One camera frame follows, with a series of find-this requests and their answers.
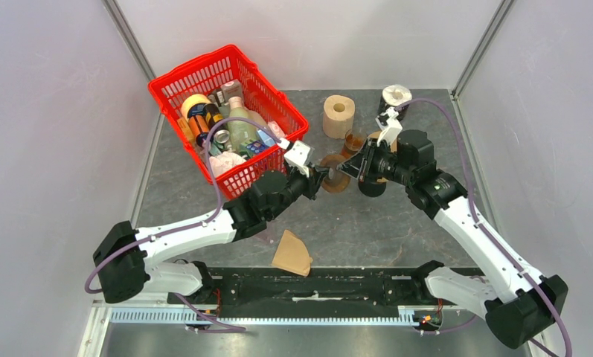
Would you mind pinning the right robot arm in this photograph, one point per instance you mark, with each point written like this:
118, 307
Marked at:
518, 302

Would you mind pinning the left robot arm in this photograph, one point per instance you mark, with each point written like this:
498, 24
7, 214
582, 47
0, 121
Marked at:
133, 260

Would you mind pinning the brown paper coffee filter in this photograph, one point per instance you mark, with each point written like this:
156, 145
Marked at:
393, 145

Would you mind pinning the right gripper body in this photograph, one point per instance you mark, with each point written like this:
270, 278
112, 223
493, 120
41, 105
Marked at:
381, 161

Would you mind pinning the pink cloth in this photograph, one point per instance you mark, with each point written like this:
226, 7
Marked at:
224, 162

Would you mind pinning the green bottle pink cap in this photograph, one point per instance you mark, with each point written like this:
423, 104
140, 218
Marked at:
241, 132

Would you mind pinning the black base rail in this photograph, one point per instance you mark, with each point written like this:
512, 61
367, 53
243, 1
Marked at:
344, 292

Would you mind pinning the amber glass carafe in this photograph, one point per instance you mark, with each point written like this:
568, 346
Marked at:
353, 142

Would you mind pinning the dark wooden ring holder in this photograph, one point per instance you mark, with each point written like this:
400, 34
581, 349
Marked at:
336, 181

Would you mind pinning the beige paper towel roll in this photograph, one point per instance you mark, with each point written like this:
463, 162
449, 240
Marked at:
338, 116

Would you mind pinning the blue small box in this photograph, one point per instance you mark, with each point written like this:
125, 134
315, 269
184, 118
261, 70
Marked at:
252, 148

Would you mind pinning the black orange can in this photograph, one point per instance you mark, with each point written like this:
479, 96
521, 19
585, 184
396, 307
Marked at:
201, 118

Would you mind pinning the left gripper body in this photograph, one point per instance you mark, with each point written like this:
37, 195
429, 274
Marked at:
310, 187

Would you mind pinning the yellow tape roll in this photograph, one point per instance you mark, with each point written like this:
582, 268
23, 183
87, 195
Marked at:
195, 102

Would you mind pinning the black wrapped paper roll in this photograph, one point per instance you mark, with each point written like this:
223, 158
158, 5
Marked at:
393, 96

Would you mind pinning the clear pink plastic cone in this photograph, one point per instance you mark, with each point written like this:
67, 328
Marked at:
267, 237

